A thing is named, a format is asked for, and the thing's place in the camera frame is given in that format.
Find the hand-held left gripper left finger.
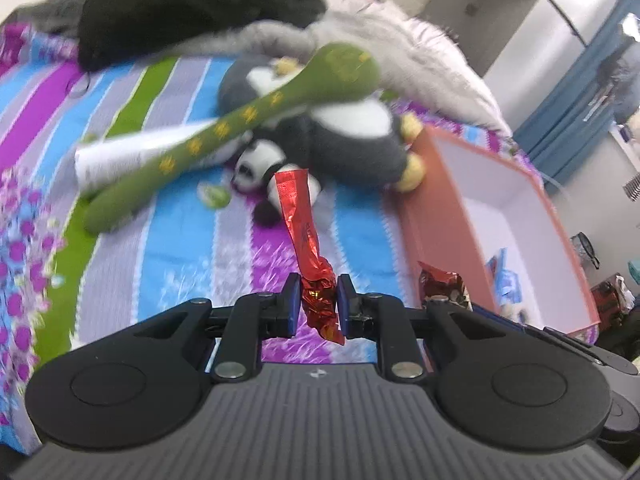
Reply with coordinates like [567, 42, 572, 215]
[132, 272, 303, 381]

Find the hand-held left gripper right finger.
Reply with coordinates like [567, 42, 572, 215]
[336, 274, 506, 381]

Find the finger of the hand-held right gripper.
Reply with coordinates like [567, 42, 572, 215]
[470, 307, 548, 337]

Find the blue tissue packet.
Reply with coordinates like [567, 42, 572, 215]
[485, 247, 523, 318]

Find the long red foil wrapper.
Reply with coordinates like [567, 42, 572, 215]
[274, 169, 347, 346]

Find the pink cardboard box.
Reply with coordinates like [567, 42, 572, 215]
[397, 124, 601, 336]

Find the red item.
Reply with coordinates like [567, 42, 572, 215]
[590, 275, 631, 321]

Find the striped floral bed sheet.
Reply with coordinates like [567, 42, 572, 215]
[0, 22, 601, 461]

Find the small green item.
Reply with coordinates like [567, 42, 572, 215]
[197, 182, 231, 209]

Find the small panda plush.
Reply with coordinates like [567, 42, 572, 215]
[231, 139, 325, 228]

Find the grey white penguin plush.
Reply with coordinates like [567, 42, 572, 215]
[217, 55, 427, 193]

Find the blue curtain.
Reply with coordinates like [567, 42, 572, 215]
[515, 0, 640, 181]

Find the white printed tube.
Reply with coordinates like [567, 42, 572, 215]
[74, 120, 213, 198]

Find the long green plush toy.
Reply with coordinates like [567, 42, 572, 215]
[82, 42, 382, 235]

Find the grey quilt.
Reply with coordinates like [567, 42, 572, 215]
[235, 0, 513, 136]

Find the black cloth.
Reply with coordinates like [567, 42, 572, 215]
[79, 0, 328, 72]

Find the dark grey cloth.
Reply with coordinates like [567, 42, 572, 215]
[47, 0, 96, 36]

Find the black wire basket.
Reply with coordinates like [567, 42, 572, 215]
[572, 232, 601, 271]

